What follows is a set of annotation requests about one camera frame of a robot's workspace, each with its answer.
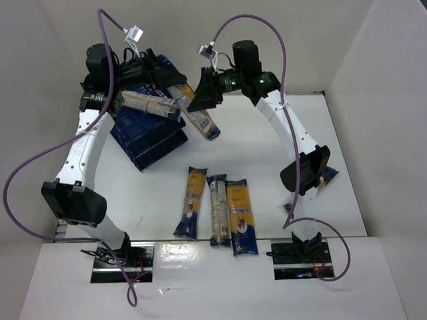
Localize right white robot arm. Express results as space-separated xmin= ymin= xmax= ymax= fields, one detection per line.
xmin=187 ymin=40 xmax=330 ymax=257

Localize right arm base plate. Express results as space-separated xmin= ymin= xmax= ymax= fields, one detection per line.
xmin=266 ymin=239 xmax=335 ymax=280

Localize blue stacked plastic trays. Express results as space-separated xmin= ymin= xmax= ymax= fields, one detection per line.
xmin=111 ymin=55 xmax=187 ymax=171

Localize far right spaghetti bag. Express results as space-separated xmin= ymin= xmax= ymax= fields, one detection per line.
xmin=283 ymin=166 xmax=340 ymax=213

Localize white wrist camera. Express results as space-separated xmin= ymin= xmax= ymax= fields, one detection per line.
xmin=197 ymin=41 xmax=218 ymax=71
xmin=123 ymin=25 xmax=144 ymax=57

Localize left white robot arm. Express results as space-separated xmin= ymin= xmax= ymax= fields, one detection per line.
xmin=41 ymin=43 xmax=187 ymax=261

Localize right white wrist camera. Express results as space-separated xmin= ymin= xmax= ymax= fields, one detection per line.
xmin=197 ymin=41 xmax=218 ymax=71

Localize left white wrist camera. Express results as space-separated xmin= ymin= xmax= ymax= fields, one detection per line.
xmin=123 ymin=25 xmax=144 ymax=57

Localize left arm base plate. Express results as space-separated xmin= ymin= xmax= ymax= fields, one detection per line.
xmin=81 ymin=242 xmax=155 ymax=284

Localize left spaghetti bag on table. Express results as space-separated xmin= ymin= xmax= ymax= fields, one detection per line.
xmin=173 ymin=166 xmax=207 ymax=240

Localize wide yellow spaghetti bag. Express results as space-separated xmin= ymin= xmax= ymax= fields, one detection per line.
xmin=226 ymin=179 xmax=258 ymax=257

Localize pasta bag in tray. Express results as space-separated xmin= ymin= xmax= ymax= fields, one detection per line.
xmin=121 ymin=91 xmax=181 ymax=122

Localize middle dark spaghetti bag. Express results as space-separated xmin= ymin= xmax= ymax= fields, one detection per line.
xmin=206 ymin=174 xmax=231 ymax=247

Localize grasped blue yellow spaghetti bag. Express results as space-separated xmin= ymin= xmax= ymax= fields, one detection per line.
xmin=167 ymin=84 xmax=221 ymax=141

